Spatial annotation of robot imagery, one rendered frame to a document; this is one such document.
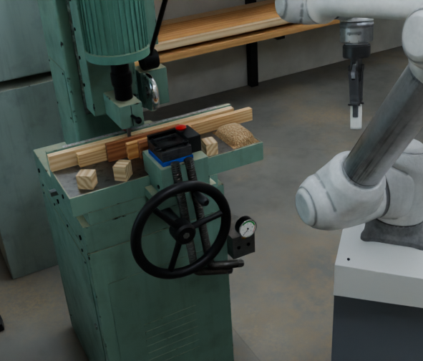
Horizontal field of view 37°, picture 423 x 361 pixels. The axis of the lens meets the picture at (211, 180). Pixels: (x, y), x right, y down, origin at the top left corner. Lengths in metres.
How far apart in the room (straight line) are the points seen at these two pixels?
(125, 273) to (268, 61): 3.23
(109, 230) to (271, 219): 1.51
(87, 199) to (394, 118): 0.82
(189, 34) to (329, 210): 2.54
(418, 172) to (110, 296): 0.94
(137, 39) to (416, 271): 0.95
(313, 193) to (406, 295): 0.38
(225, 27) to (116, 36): 2.45
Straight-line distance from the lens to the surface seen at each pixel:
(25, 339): 2.69
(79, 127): 2.02
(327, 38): 5.17
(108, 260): 1.84
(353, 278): 1.73
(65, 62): 1.94
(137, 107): 1.80
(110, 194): 1.74
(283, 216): 3.19
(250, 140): 1.89
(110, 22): 1.68
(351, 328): 1.94
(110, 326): 1.98
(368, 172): 1.52
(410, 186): 1.72
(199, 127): 1.95
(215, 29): 4.06
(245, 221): 1.91
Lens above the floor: 1.74
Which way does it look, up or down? 29 degrees down
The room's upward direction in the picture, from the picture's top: 4 degrees counter-clockwise
